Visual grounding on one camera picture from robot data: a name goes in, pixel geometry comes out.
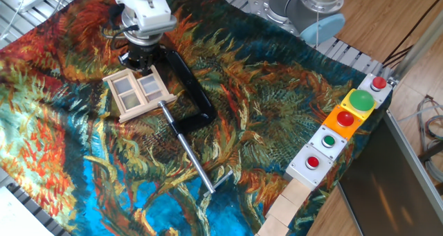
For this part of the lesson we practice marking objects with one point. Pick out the pale wooden block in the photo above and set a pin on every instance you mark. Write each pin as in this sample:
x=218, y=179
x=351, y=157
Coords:
x=296, y=192
x=282, y=210
x=271, y=227

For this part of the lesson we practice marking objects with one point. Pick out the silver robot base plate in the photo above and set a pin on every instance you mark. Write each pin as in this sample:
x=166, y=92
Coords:
x=259, y=9

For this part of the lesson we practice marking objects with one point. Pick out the large grey box red button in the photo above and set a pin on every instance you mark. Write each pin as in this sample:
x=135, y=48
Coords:
x=297, y=170

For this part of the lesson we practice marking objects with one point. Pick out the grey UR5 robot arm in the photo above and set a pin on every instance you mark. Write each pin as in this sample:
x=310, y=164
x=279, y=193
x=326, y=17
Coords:
x=145, y=7

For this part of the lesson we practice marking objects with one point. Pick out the small wooden sliding window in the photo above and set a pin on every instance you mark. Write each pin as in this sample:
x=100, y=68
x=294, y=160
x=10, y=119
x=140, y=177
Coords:
x=149, y=108

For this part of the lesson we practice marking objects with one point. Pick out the yellow box green mushroom button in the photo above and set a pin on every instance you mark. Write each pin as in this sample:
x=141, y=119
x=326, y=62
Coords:
x=361, y=100

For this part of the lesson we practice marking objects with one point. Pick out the dark glass panel aluminium frame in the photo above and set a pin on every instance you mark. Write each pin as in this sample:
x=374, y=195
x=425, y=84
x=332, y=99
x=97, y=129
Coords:
x=380, y=194

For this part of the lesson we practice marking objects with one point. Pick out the orange box red button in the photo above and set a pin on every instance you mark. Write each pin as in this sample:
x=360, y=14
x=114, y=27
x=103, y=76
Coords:
x=345, y=119

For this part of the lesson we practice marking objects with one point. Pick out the black C-clamp with steel screw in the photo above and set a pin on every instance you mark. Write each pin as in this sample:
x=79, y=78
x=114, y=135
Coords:
x=194, y=87

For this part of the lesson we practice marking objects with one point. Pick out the dark metal bar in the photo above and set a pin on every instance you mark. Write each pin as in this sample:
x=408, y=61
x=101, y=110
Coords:
x=432, y=151

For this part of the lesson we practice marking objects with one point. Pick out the aluminium profile post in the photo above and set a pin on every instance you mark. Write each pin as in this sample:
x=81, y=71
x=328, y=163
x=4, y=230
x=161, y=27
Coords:
x=415, y=52

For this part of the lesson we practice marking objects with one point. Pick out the white zip tie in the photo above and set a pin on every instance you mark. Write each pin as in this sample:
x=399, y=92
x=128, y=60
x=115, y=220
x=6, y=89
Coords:
x=317, y=32

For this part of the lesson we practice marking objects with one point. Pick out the grey box green button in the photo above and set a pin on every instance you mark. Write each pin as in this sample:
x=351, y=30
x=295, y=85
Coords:
x=328, y=140

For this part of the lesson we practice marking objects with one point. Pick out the small grey box red button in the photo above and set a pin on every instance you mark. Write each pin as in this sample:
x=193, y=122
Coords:
x=378, y=83

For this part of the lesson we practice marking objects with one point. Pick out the white sheet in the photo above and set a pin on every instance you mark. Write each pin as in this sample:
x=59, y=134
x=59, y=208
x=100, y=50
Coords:
x=17, y=218

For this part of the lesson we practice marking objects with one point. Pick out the sunflower painting print cloth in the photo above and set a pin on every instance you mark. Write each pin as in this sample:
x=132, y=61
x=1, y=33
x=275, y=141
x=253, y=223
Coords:
x=259, y=90

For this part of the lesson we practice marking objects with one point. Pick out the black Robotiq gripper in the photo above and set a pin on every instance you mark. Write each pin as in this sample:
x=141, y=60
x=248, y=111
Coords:
x=145, y=56

